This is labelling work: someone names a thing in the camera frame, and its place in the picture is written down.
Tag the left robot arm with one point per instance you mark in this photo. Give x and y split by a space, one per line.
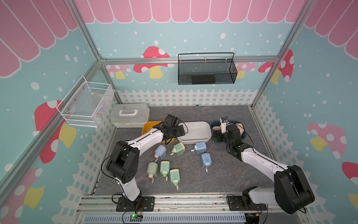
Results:
122 163

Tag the pale green sharpener left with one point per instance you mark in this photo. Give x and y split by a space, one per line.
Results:
152 171

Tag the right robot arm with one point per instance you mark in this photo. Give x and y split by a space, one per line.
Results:
291 190

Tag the blue sharpener left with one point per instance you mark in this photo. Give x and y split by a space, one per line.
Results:
160 153

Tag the white wire mesh basket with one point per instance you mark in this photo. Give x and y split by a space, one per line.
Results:
86 104

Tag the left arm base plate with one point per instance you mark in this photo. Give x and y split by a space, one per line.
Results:
139 205

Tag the black wire mesh basket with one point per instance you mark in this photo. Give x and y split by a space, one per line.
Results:
217 68

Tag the green sharpener bottom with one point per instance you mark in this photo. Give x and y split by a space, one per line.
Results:
175 177

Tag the translucent lidded case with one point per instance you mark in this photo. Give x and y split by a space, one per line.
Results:
130 115

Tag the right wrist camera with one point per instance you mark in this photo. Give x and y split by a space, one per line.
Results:
224 123

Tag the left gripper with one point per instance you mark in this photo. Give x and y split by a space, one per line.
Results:
178 133

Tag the yellow storage box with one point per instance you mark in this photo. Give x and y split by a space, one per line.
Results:
148 126

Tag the green circuit board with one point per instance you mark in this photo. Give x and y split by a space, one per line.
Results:
136 218

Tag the blue sharpener upper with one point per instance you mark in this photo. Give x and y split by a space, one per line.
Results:
200 148

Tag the white storage box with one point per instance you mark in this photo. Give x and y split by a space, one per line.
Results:
197 131

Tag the teal storage box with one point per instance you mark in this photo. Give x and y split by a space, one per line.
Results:
217 133

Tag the green sharpener middle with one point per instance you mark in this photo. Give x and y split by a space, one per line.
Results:
165 169

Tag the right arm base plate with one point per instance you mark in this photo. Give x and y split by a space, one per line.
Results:
243 203

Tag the green sharpener upper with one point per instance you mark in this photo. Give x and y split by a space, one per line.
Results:
178 149

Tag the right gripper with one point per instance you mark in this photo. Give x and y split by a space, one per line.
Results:
218 138

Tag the blue sharpener center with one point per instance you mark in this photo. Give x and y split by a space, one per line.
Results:
206 161

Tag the blue sharpener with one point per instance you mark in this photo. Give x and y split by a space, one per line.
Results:
206 161
200 148
160 153

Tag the aluminium rail frame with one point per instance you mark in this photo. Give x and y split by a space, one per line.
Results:
193 208

